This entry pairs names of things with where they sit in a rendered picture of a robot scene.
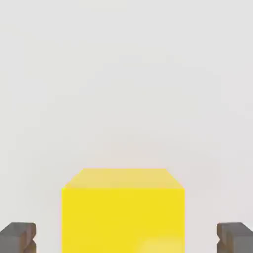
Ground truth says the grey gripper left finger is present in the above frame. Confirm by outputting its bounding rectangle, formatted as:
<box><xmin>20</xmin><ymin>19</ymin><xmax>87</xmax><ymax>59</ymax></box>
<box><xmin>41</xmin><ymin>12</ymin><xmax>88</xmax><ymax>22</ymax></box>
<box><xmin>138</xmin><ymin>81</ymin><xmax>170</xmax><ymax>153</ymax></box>
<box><xmin>0</xmin><ymin>222</ymin><xmax>37</xmax><ymax>253</ymax></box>

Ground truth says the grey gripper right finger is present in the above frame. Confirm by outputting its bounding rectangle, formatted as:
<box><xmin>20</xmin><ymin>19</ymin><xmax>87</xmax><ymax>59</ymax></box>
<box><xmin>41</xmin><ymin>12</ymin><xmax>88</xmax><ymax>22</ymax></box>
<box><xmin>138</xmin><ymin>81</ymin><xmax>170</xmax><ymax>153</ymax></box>
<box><xmin>216</xmin><ymin>222</ymin><xmax>253</xmax><ymax>253</ymax></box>

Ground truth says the small yellow cube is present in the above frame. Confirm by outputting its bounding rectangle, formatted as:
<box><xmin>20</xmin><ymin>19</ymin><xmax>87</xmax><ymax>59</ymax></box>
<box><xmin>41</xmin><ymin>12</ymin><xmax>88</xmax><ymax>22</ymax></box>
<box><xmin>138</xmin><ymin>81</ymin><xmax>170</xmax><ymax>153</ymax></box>
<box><xmin>61</xmin><ymin>168</ymin><xmax>186</xmax><ymax>253</ymax></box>

